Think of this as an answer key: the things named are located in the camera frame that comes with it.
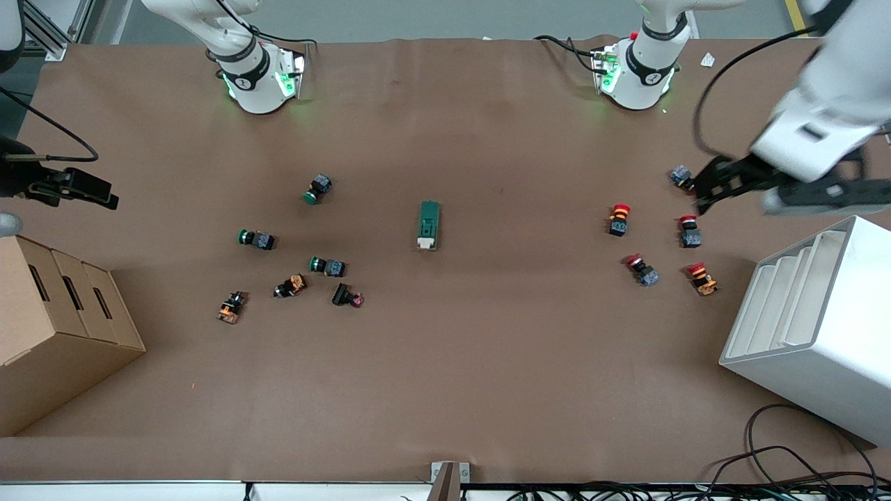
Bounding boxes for brown paper table cover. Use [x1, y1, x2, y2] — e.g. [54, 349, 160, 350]
[0, 35, 891, 484]

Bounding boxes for black right arm base cable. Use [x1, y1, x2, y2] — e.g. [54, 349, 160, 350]
[212, 0, 315, 51]

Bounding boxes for aluminium frame profile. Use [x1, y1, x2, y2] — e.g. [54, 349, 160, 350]
[21, 0, 95, 62]

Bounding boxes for brown cardboard box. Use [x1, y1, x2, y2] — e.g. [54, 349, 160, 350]
[0, 233, 147, 438]

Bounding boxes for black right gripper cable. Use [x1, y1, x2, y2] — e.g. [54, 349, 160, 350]
[0, 87, 100, 163]

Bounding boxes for black arm base cable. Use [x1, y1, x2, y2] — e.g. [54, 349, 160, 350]
[212, 0, 315, 51]
[533, 35, 608, 72]

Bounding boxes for green load switch white handle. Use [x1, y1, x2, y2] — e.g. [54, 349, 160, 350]
[416, 200, 442, 253]

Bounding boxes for black left arm base cable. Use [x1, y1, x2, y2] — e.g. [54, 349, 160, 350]
[533, 35, 608, 72]

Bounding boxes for metal table edge bracket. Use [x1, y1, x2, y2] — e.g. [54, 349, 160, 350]
[430, 461, 471, 501]

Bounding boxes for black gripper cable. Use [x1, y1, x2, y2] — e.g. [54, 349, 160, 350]
[692, 24, 830, 162]
[0, 87, 100, 163]

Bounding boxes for black looped floor cable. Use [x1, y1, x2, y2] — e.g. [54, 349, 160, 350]
[707, 404, 879, 488]

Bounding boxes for black cable bundle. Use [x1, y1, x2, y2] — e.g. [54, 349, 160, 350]
[505, 480, 891, 501]

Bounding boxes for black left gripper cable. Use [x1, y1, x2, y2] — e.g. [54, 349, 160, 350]
[692, 24, 830, 162]

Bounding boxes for white stepped plastic rack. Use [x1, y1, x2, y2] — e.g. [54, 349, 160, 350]
[719, 216, 891, 447]

